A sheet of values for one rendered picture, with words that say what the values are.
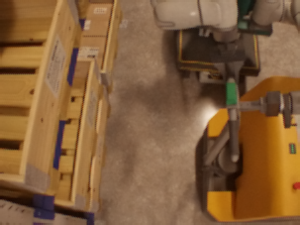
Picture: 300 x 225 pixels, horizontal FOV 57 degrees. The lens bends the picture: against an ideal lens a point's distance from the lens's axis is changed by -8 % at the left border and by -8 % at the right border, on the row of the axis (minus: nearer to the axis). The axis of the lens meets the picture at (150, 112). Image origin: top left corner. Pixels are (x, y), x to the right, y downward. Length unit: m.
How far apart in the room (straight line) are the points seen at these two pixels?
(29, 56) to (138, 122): 1.40
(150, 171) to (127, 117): 0.50
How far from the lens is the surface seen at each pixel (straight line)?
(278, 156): 1.66
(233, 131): 1.10
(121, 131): 2.51
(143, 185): 2.39
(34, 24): 1.47
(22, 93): 1.28
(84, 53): 2.32
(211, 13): 1.02
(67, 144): 1.74
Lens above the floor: 2.36
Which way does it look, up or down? 68 degrees down
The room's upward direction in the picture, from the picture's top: 3 degrees counter-clockwise
